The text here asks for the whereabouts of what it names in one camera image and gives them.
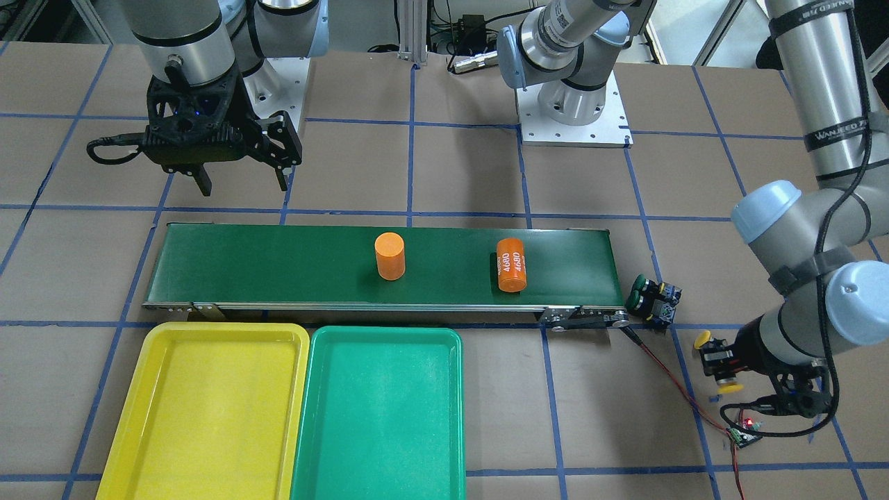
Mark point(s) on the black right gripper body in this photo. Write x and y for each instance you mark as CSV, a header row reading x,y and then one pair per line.
x,y
276,141

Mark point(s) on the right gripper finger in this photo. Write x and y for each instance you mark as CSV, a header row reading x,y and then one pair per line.
x,y
203,181
280,146

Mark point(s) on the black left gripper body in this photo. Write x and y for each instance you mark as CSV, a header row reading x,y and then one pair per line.
x,y
753,349

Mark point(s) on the yellow push button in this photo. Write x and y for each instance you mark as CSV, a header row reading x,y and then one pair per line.
x,y
719,362
703,339

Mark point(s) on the plain orange cylinder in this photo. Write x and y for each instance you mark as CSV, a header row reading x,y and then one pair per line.
x,y
389,251

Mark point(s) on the orange cylinder with 4680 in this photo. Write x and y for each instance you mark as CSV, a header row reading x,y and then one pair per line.
x,y
511,268

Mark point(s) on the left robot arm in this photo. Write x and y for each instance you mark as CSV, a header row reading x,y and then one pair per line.
x,y
832,301

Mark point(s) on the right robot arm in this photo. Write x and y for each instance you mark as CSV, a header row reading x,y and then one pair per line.
x,y
192,43

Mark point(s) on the motor controller circuit board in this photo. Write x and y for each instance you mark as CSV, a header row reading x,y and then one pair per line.
x,y
744,436

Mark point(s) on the green push button lower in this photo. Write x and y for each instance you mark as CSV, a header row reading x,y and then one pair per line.
x,y
655,312

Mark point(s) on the green push button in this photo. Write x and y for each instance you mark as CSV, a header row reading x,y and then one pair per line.
x,y
662,291
655,312

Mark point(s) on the green push button upper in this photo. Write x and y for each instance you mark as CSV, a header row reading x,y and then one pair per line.
x,y
662,291

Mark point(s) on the yellow plastic tray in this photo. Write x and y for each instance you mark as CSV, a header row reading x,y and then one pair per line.
x,y
212,412

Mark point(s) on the green conveyor belt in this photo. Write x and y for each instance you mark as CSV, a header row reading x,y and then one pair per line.
x,y
214,268

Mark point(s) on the green plastic tray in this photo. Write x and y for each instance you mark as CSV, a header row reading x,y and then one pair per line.
x,y
382,415

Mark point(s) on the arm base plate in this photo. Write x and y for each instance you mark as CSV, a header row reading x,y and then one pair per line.
x,y
556,115
280,85

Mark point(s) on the aluminium frame post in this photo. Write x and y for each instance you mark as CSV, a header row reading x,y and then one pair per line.
x,y
412,29

